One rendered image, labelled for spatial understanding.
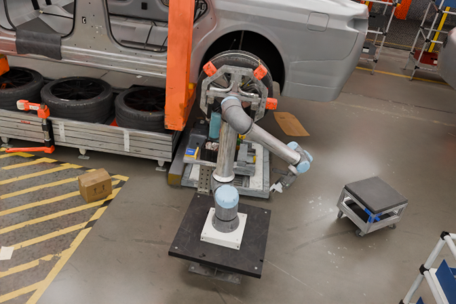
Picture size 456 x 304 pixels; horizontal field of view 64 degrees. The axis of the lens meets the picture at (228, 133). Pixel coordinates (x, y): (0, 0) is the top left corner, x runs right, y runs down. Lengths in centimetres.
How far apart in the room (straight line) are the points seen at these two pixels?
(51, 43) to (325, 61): 253
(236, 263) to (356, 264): 106
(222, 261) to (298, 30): 199
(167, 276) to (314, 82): 207
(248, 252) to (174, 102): 133
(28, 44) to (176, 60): 161
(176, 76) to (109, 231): 129
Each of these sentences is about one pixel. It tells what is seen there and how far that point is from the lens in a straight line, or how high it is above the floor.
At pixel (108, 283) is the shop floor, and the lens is 271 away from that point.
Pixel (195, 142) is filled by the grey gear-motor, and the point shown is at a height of 33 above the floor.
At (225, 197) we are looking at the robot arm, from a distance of 235.
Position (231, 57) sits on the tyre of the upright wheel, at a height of 117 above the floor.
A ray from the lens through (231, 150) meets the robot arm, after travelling 232.
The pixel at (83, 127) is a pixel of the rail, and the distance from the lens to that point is 355.
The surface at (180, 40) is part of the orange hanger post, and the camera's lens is 284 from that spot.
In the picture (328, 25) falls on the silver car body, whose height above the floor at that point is 145.
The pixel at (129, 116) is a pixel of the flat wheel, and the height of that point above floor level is 47.
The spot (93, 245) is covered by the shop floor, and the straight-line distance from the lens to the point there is 293.
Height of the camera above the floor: 216
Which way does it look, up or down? 31 degrees down
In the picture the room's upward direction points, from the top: 8 degrees clockwise
